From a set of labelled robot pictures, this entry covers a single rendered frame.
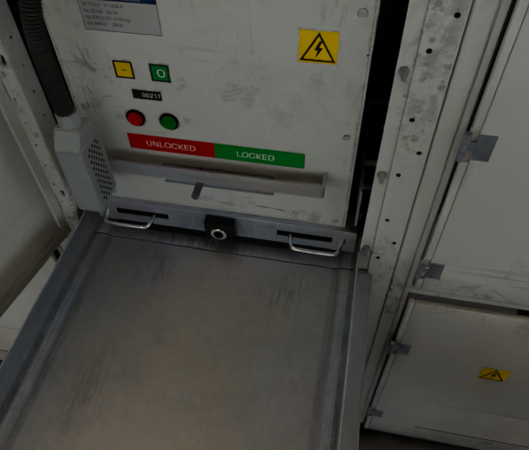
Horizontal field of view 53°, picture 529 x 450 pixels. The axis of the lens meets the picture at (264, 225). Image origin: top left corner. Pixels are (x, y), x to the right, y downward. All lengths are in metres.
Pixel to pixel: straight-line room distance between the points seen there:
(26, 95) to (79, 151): 0.14
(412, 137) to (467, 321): 0.48
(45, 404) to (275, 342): 0.40
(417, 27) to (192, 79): 0.35
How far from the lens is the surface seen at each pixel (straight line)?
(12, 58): 0.95
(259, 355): 0.97
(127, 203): 1.12
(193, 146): 0.96
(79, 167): 0.93
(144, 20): 0.84
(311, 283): 1.05
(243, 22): 0.79
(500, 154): 0.83
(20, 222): 1.13
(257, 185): 0.93
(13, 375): 1.03
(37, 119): 1.01
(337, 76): 0.81
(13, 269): 1.16
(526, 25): 0.71
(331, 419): 0.93
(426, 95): 0.78
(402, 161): 0.85
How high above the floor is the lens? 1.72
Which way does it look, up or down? 50 degrees down
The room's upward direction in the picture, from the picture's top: 2 degrees counter-clockwise
